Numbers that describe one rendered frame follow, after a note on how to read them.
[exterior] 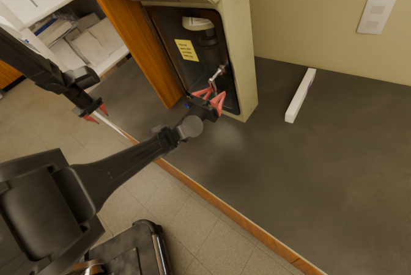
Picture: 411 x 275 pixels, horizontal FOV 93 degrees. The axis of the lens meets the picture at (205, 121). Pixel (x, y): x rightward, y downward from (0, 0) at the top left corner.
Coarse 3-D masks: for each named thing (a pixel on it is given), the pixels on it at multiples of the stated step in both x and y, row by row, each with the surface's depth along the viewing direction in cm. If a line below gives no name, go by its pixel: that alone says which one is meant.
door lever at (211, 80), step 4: (216, 72) 61; (220, 72) 61; (212, 76) 60; (216, 76) 60; (212, 80) 59; (212, 84) 60; (212, 88) 62; (216, 88) 62; (216, 92) 63; (216, 96) 64
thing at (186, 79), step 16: (160, 16) 59; (176, 16) 55; (192, 16) 51; (208, 16) 48; (160, 32) 66; (176, 32) 60; (192, 32) 56; (208, 32) 52; (176, 48) 67; (208, 48) 57; (224, 48) 53; (176, 64) 75; (192, 64) 68; (208, 64) 63; (224, 64) 58; (192, 80) 77; (208, 80) 70; (224, 80) 64
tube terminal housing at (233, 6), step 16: (224, 0) 44; (240, 0) 49; (224, 16) 47; (240, 16) 51; (224, 32) 50; (240, 32) 54; (240, 48) 57; (240, 64) 60; (240, 80) 64; (240, 96) 68; (256, 96) 79; (224, 112) 83; (240, 112) 75
